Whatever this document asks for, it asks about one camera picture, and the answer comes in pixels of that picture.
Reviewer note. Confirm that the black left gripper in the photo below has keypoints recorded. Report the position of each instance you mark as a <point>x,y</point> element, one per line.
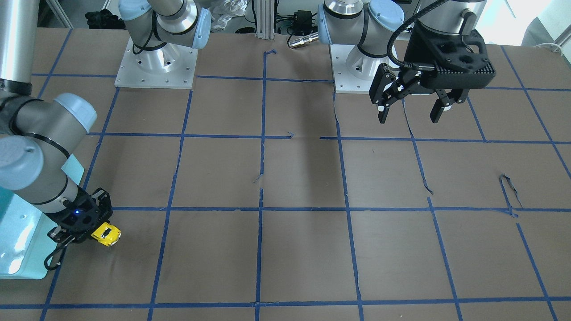
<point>418,50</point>

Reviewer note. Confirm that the teal plastic storage bin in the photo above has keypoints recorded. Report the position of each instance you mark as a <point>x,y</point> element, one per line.
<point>24,241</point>

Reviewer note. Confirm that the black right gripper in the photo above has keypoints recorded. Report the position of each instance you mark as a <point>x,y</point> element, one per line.
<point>103,202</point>

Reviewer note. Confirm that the aluminium frame post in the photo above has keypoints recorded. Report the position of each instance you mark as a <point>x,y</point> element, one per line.
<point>265,18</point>

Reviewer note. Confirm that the yellow beetle toy car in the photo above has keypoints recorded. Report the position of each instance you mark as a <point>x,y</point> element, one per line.
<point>106,234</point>

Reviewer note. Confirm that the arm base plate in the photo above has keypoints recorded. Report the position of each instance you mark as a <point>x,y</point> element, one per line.
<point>353,71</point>
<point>170,67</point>

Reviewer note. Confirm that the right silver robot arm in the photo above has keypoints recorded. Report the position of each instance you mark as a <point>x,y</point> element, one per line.
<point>40,136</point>

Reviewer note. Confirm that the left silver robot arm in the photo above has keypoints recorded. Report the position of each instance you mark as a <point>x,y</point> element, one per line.
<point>380,29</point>

